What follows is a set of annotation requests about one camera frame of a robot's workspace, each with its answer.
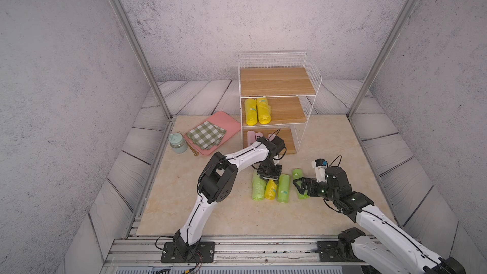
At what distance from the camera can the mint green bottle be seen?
998mm

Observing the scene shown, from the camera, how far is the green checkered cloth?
3.59 feet

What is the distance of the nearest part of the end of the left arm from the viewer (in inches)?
32.4

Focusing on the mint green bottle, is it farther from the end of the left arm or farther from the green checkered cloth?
the end of the left arm
